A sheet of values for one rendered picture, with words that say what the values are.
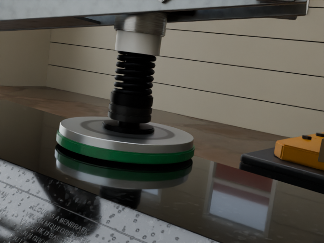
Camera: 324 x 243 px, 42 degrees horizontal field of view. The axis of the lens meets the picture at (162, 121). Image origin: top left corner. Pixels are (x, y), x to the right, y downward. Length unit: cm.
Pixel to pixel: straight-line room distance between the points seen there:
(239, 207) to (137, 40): 29
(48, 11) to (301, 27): 627
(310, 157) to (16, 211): 76
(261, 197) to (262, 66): 643
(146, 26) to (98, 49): 810
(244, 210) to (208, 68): 686
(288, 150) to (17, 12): 72
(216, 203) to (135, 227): 11
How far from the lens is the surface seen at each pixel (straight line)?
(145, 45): 63
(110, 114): 65
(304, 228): 46
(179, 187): 51
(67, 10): 65
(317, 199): 57
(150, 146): 57
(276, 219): 47
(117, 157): 57
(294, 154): 109
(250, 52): 702
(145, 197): 46
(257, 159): 108
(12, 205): 51
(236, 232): 41
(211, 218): 43
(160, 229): 40
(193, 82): 742
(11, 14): 70
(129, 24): 62
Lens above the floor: 95
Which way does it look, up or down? 9 degrees down
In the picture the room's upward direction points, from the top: 8 degrees clockwise
